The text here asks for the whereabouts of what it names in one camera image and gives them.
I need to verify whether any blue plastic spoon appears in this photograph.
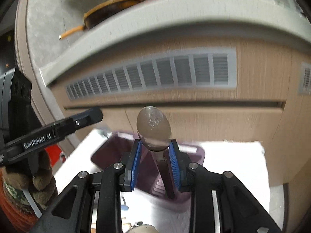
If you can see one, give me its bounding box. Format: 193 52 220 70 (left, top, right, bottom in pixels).
121 195 129 211

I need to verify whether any gloved left hand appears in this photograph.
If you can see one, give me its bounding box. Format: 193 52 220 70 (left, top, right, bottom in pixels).
2 150 58 214

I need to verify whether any maroon plastic utensil bin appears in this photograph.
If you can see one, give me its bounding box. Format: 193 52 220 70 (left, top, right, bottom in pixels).
91 132 205 202

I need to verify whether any white textured table cloth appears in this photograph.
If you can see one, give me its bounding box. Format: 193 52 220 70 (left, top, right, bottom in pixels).
55 129 270 232

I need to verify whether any long grey vent grille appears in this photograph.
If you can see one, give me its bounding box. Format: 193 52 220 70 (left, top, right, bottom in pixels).
65 47 237 100

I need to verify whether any yellow frying pan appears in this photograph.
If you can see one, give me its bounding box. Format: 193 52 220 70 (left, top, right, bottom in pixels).
59 0 144 40

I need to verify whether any small grey vent grille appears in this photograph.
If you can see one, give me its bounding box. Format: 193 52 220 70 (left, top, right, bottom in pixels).
298 63 311 95

